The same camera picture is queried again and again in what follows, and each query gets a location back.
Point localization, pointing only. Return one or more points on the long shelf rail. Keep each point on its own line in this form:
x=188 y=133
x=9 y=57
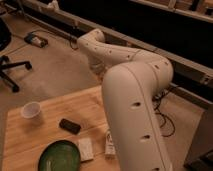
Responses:
x=185 y=40

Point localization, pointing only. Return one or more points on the device on floor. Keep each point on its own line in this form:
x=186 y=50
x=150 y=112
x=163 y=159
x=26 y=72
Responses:
x=35 y=40

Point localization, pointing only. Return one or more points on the black office chair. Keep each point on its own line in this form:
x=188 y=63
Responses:
x=5 y=39

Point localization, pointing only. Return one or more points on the black rectangular object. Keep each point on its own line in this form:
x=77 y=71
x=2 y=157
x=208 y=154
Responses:
x=70 y=126

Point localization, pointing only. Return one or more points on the white sponge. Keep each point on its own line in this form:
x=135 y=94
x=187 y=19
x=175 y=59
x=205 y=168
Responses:
x=86 y=149

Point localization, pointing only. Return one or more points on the white bottle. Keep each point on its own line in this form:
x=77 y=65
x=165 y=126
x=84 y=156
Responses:
x=109 y=146

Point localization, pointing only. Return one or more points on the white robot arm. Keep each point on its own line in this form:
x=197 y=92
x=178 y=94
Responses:
x=131 y=78

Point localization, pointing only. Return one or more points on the green bowl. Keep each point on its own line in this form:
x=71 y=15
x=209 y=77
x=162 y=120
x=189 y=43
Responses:
x=62 y=155

